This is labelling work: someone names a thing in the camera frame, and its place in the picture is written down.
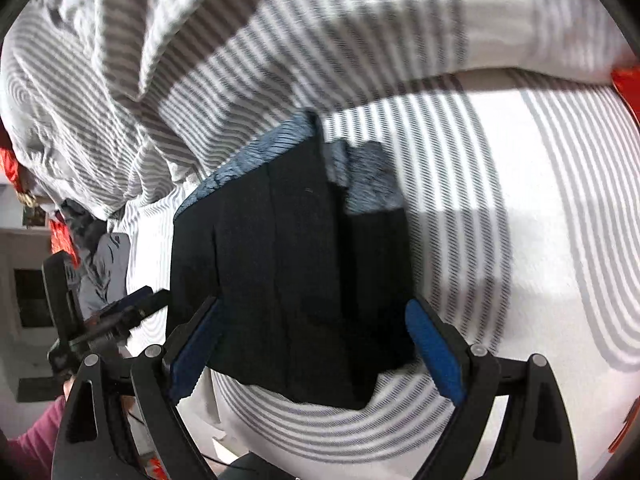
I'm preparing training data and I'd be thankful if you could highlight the black blanket with blue border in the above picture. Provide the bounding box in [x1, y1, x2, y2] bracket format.
[167, 110, 414, 410]

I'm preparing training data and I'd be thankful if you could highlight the pink sleeve forearm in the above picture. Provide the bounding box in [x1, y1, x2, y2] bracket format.
[1, 396, 66, 479]

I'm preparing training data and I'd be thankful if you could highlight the person left hand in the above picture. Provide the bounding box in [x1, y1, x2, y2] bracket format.
[63, 376, 75, 399]

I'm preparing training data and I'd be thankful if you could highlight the grey jacket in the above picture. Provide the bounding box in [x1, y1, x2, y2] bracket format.
[77, 233, 130, 320]

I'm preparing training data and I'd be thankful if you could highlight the white cabinet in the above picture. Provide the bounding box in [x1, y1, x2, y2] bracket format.
[1, 184, 56, 391]

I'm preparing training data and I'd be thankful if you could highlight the dark grey garment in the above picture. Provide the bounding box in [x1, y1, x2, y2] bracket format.
[60, 198, 106, 255]

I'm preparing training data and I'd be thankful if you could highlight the red decorated bag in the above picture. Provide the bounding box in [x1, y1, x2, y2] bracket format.
[1, 126, 80, 269]

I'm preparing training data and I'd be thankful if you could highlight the white striped mattress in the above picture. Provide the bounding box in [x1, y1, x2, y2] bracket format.
[115, 70, 639, 479]

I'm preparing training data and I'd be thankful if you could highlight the grey white striped duvet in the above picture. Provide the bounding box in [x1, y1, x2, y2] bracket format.
[1, 0, 634, 218]

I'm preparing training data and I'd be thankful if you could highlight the red embroidered pillow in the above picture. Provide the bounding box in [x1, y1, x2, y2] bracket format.
[611, 65, 640, 125]

